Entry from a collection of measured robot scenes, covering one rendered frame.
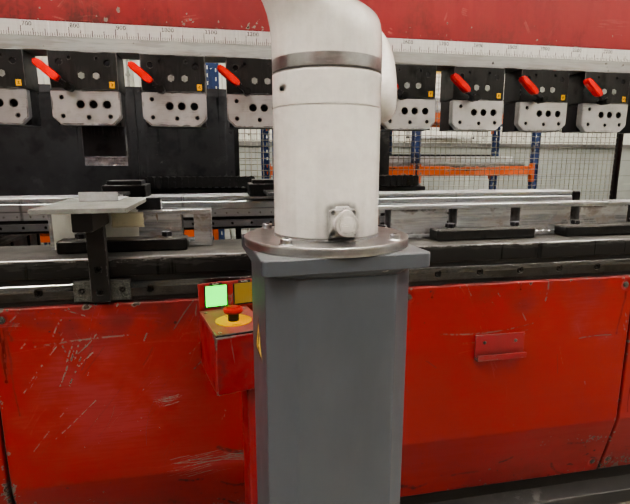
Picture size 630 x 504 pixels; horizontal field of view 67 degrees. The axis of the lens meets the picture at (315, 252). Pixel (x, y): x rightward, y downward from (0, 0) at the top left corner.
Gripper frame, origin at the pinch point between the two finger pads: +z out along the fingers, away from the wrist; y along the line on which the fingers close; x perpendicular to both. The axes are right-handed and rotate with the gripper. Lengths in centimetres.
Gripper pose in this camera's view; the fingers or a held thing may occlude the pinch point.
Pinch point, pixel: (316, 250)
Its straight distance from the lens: 78.8
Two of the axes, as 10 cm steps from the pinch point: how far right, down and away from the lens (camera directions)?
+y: 4.1, 2.6, -8.8
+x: 9.1, -0.8, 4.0
